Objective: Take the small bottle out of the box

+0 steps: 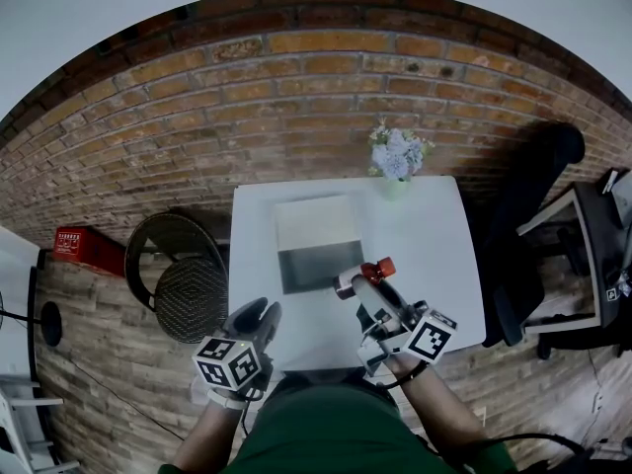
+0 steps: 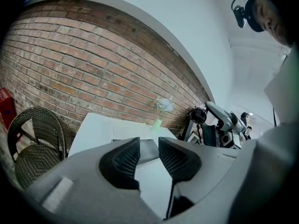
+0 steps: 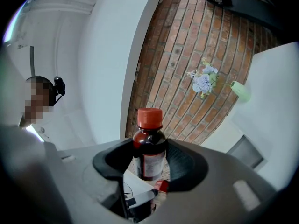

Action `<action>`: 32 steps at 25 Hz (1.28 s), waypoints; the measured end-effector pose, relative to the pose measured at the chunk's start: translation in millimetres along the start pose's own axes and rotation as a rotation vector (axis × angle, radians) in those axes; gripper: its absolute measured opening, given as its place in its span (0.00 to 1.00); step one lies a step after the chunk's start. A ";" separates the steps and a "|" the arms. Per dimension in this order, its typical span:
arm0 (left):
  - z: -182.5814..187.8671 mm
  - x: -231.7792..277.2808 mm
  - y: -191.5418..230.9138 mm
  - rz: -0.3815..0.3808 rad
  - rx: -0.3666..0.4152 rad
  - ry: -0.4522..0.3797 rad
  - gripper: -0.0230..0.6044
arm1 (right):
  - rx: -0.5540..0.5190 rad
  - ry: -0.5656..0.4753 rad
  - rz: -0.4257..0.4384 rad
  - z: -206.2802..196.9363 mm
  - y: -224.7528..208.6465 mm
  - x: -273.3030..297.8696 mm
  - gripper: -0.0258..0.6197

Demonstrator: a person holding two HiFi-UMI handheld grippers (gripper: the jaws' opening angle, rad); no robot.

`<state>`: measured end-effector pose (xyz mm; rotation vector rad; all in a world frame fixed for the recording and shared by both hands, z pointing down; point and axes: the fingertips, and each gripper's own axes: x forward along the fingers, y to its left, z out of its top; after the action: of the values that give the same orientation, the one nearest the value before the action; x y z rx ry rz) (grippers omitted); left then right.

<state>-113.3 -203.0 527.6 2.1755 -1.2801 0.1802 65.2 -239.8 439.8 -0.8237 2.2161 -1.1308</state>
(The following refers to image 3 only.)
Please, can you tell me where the pale blue flower bunch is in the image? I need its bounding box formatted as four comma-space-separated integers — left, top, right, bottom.
186, 57, 232, 99

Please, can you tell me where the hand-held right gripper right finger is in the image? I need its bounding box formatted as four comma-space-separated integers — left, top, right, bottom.
140, 138, 281, 224

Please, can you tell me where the light green vase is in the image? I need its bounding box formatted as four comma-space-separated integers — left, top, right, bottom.
230, 80, 252, 104

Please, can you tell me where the person's head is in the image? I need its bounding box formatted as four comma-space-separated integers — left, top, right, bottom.
20, 76, 59, 128

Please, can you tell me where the black head camera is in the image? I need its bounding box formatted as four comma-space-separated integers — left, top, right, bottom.
53, 76, 66, 97

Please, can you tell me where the small red object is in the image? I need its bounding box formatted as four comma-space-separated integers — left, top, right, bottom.
132, 108, 168, 182

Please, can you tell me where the black office chair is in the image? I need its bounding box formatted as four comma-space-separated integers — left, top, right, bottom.
199, 0, 285, 31

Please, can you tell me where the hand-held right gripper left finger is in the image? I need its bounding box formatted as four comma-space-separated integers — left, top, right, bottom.
0, 124, 135, 224

